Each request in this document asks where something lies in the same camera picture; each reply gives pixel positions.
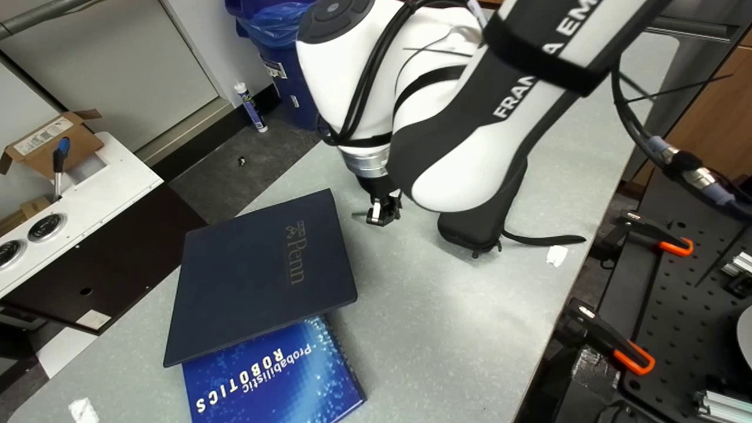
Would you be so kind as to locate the black clamp with orange tip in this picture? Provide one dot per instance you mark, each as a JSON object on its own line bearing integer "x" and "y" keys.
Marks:
{"x": 649, "y": 232}
{"x": 611, "y": 341}

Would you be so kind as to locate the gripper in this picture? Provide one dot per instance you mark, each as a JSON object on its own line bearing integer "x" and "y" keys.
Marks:
{"x": 376, "y": 187}

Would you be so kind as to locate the aluminium profile piece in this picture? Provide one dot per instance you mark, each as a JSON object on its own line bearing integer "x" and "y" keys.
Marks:
{"x": 722, "y": 405}
{"x": 739, "y": 265}

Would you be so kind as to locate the crumpled white paper scrap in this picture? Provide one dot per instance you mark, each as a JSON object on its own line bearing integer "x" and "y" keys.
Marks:
{"x": 557, "y": 255}
{"x": 84, "y": 411}

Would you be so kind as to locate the blue spiral bound book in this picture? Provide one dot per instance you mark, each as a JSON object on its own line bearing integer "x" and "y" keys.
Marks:
{"x": 276, "y": 382}

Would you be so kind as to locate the white toy kitchen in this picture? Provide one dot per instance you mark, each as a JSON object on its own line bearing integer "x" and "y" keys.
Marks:
{"x": 88, "y": 200}

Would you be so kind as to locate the white sealant tube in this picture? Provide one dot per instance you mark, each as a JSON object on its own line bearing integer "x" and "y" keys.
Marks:
{"x": 251, "y": 108}

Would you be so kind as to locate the blue trash bin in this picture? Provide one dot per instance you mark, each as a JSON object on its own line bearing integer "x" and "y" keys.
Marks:
{"x": 282, "y": 59}

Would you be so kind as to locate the dark navy folder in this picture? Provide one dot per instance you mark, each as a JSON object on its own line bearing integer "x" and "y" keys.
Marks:
{"x": 258, "y": 276}

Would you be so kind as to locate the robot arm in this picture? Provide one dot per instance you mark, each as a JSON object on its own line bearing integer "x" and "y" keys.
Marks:
{"x": 470, "y": 135}

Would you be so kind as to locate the wooden cabinet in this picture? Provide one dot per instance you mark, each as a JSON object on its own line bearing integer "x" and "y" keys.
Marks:
{"x": 714, "y": 123}

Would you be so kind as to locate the toy kitchen burner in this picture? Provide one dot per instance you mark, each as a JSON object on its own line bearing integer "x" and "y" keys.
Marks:
{"x": 46, "y": 227}
{"x": 10, "y": 252}

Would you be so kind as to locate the cardboard box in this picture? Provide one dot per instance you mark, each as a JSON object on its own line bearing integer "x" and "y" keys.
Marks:
{"x": 50, "y": 144}

